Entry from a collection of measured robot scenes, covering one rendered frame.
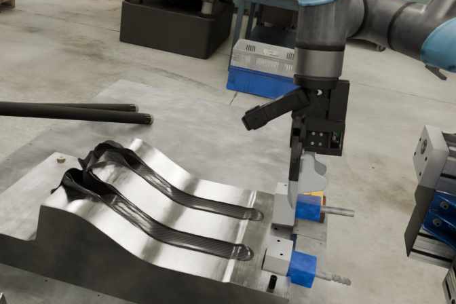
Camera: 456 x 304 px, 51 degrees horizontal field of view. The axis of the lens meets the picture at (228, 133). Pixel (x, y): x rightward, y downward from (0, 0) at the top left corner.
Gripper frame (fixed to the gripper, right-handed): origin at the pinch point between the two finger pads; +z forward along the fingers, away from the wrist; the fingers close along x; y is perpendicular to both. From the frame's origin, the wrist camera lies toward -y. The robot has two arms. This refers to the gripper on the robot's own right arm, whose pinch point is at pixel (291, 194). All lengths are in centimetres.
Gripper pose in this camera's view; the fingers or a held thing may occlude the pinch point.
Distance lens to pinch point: 80.7
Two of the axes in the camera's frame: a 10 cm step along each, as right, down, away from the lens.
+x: 2.0, -2.5, 9.5
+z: -0.6, 9.6, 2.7
